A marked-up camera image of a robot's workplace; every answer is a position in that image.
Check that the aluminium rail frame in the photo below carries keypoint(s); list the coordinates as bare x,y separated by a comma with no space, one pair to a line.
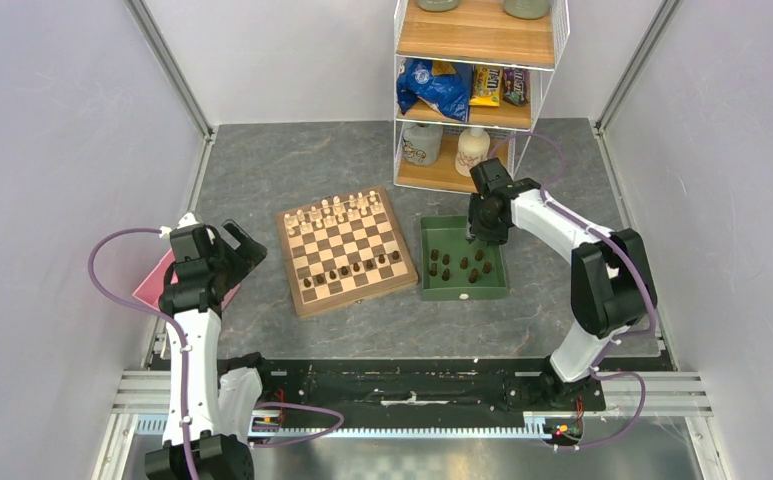
661,395

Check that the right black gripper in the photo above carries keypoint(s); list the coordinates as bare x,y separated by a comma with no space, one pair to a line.
496,236

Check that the cream patterned bottle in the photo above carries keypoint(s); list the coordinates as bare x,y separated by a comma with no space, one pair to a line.
472,148

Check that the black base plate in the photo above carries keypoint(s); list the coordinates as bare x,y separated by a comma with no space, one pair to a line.
510,384

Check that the wooden chess board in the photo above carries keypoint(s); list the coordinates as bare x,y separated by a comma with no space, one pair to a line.
321,237

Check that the green tray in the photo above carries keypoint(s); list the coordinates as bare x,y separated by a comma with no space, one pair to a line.
454,268

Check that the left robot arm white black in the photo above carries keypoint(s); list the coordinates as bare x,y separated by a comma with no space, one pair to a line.
211,401

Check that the clear patterned jug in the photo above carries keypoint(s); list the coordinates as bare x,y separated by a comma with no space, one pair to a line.
421,143

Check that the green glass jar left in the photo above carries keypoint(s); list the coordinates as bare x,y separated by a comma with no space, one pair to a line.
438,5

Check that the brown candy bag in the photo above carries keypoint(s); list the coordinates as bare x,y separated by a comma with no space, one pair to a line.
515,86

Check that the yellow candy bag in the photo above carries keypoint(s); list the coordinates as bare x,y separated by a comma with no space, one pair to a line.
486,86

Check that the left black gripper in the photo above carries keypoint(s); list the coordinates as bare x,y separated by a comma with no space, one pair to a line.
245,256

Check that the pink box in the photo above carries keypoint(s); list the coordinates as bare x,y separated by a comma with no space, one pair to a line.
154,288

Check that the green glass jar right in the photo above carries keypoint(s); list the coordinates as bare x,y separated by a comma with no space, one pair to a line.
526,9

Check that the wire shelf with wood boards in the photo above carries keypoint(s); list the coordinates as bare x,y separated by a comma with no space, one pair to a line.
478,33

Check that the blue snack bag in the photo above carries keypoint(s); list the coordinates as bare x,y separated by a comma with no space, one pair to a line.
444,86

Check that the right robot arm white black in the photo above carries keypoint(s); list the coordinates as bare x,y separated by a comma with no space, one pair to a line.
611,286

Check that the green glass jar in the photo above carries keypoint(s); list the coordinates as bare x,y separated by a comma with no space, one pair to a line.
438,5
526,9

